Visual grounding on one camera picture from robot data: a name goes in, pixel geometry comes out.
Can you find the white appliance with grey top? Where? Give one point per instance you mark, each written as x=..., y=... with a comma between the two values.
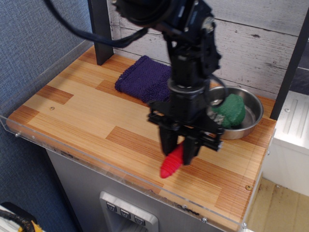
x=287, y=159

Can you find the purple folded towel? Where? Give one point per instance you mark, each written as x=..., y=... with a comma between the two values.
x=146, y=80

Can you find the yellow tape piece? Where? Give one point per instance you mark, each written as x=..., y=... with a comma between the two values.
x=29, y=226

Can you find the red handled metal fork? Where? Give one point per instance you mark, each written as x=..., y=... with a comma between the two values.
x=172, y=162

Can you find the black vertical post right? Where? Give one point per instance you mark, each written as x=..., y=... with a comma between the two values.
x=291, y=69

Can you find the black vertical post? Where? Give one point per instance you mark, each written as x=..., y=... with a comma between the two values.
x=291, y=69
x=100, y=25

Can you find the black vertical post left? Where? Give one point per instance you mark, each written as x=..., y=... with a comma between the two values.
x=100, y=25

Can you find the grey cabinet front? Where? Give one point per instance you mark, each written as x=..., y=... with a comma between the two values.
x=180, y=203

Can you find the silver pot with wire handle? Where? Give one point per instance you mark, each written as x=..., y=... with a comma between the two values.
x=253, y=107

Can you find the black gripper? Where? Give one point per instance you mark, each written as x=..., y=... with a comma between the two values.
x=186, y=114

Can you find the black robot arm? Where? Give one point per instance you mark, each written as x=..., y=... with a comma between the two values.
x=188, y=28

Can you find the silver dispenser button panel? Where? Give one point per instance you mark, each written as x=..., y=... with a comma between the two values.
x=122, y=216

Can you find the clear acrylic table guard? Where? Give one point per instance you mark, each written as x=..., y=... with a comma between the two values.
x=98, y=140

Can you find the green toy broccoli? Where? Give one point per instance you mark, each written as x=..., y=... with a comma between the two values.
x=233, y=111

